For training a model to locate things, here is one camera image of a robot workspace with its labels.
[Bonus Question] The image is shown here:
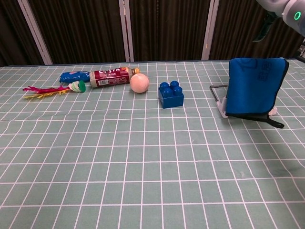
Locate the metal wire drying rack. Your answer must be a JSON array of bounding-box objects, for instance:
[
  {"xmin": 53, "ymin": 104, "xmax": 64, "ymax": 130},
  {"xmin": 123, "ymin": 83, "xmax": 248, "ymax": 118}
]
[{"xmin": 209, "ymin": 84, "xmax": 278, "ymax": 119}]

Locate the dark pleated screen panel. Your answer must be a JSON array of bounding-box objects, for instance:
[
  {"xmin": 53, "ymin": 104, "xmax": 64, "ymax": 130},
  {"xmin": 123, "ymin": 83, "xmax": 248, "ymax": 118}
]
[
  {"xmin": 0, "ymin": 0, "xmax": 46, "ymax": 67},
  {"xmin": 128, "ymin": 0, "xmax": 212, "ymax": 62},
  {"xmin": 27, "ymin": 0, "xmax": 127, "ymax": 65},
  {"xmin": 209, "ymin": 0, "xmax": 305, "ymax": 60}
]

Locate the green checkered tablecloth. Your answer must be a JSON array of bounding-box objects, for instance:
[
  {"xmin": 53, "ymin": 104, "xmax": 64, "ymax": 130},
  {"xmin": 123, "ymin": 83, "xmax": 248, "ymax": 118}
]
[{"xmin": 0, "ymin": 58, "xmax": 305, "ymax": 229}]

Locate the colourful feather shuttlecock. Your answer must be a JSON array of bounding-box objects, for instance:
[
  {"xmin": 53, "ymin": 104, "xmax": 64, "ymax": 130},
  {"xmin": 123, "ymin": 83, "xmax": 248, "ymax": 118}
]
[{"xmin": 22, "ymin": 80, "xmax": 86, "ymax": 100}]

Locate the blue and grey cloth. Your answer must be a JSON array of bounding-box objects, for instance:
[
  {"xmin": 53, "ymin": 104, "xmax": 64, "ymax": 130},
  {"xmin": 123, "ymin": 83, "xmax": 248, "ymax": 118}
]
[{"xmin": 225, "ymin": 57, "xmax": 290, "ymax": 129}]

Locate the pale pink ball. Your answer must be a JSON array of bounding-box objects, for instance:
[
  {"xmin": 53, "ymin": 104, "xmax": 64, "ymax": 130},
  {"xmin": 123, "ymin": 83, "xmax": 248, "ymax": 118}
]
[{"xmin": 129, "ymin": 73, "xmax": 150, "ymax": 94}]

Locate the blue toy building block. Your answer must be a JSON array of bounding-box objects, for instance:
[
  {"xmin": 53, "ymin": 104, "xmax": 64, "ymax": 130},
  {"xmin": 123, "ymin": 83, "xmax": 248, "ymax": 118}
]
[{"xmin": 158, "ymin": 80, "xmax": 184, "ymax": 110}]

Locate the Costa coffee bottle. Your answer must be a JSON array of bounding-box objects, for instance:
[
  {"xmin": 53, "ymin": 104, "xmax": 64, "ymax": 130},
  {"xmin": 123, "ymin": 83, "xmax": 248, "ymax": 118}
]
[{"xmin": 89, "ymin": 67, "xmax": 141, "ymax": 88}]

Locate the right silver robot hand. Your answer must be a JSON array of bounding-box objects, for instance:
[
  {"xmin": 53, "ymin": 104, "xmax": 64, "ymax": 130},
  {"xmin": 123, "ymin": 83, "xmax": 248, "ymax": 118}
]
[{"xmin": 252, "ymin": 0, "xmax": 290, "ymax": 43}]

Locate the blue snack packet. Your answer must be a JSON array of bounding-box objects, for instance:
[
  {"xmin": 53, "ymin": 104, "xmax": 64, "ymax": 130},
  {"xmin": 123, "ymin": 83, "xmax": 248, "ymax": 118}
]
[{"xmin": 59, "ymin": 70, "xmax": 91, "ymax": 84}]

